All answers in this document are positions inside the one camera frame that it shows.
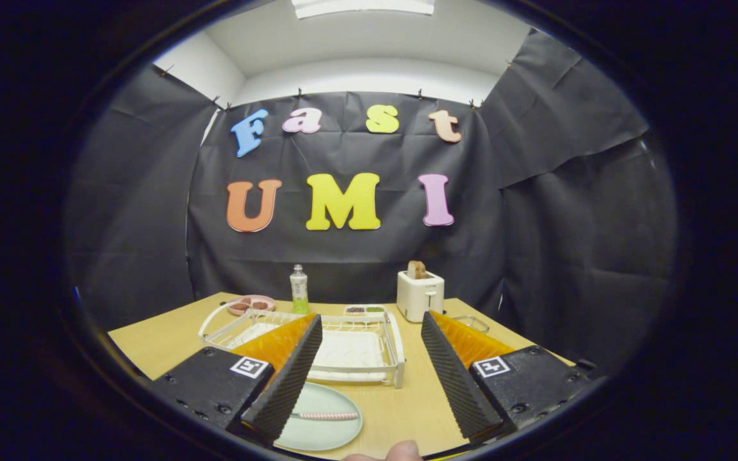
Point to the light green plate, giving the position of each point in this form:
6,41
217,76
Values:
330,436

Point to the small white compartment tray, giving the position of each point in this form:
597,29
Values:
365,310

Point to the pink plate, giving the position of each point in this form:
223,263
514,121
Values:
250,299

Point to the white dish rack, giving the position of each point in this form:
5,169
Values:
356,349

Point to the brown bread slice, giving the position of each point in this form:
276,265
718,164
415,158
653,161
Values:
416,270

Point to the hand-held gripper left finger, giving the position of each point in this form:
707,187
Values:
286,390

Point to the black backdrop cloth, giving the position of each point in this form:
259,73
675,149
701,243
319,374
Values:
356,256

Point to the clear bottle green liquid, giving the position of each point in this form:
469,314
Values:
298,289

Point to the white toaster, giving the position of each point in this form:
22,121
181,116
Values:
420,298

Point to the ceiling light panel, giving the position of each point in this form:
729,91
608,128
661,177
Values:
362,6

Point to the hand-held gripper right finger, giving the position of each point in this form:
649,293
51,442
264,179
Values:
455,384

